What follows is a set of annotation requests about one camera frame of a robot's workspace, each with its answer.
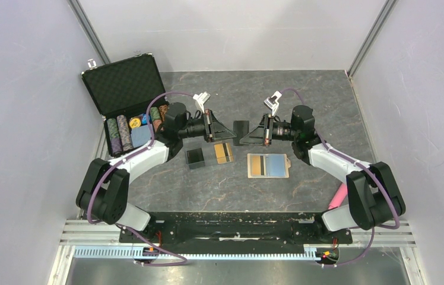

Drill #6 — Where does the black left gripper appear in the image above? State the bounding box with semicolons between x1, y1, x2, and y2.
178;109;236;143

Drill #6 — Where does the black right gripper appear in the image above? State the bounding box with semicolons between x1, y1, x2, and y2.
240;114;300;147

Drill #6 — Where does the gold credit card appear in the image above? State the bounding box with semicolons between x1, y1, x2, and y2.
214;142;234;164
249;154;266;177

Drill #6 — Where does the beige leather card holder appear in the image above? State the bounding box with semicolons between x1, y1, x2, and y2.
247;153;291;179

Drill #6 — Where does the black credit card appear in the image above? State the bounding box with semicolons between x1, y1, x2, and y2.
233;120;249;146

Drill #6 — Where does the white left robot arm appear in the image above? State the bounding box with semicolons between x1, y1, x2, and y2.
76;103;236;242

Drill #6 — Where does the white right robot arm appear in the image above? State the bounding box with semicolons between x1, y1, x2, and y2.
240;105;406;242

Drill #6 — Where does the clear acrylic card stand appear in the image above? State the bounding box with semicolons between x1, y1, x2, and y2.
185;142;223;170

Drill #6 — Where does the blue playing card deck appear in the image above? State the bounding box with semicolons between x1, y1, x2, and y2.
131;125;154;148

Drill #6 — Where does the orange black poker chip stack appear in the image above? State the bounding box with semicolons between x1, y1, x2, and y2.
158;104;169;122

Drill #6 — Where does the blue dealer chip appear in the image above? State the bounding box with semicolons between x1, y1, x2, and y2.
141;113;151;125

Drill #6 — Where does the yellow dealer chip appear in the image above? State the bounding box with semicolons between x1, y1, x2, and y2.
129;117;142;129

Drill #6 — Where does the black poker chip case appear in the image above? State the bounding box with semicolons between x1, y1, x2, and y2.
81;53;165;157

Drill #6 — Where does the pink cylinder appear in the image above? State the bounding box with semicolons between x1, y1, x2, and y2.
328;183;348;210

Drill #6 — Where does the green poker chip stack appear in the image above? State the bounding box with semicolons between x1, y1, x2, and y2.
106;118;120;140

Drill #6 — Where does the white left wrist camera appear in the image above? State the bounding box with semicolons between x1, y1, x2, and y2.
192;91;211;113

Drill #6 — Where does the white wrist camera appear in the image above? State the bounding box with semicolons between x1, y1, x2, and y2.
264;91;282;117
192;91;211;113

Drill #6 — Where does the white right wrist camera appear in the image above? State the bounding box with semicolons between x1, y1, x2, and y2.
264;91;282;117

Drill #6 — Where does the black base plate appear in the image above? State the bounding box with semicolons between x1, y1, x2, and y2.
140;211;353;255

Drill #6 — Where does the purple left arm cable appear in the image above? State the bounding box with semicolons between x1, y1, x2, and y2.
86;91;199;267

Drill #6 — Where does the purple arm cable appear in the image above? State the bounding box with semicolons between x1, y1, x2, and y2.
86;91;199;267
278;88;402;267

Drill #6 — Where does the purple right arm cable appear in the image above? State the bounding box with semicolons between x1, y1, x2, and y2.
278;88;402;267

